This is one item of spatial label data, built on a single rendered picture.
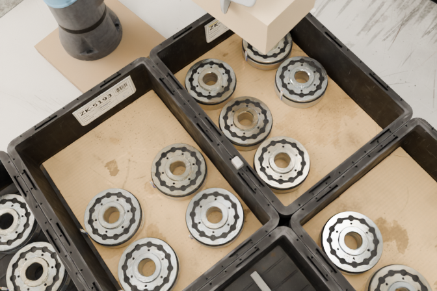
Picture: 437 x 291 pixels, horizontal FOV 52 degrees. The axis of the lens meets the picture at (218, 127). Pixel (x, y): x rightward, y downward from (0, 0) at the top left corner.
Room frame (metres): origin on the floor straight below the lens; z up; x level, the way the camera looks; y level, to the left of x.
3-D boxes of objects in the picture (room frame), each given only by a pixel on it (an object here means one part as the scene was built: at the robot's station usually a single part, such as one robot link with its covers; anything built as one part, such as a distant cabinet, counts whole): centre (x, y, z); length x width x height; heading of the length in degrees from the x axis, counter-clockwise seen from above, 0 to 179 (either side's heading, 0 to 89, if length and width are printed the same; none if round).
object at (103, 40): (0.69, 0.28, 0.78); 0.15 x 0.15 x 0.10
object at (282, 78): (0.43, -0.17, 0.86); 0.10 x 0.10 x 0.01
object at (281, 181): (0.26, -0.11, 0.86); 0.10 x 0.10 x 0.01
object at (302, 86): (0.43, -0.17, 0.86); 0.05 x 0.05 x 0.01
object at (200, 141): (0.23, 0.15, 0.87); 0.40 x 0.30 x 0.11; 31
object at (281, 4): (0.47, -0.08, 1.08); 0.16 x 0.12 x 0.07; 40
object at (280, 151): (0.26, -0.11, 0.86); 0.05 x 0.05 x 0.01
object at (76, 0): (0.69, 0.27, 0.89); 0.13 x 0.12 x 0.14; 129
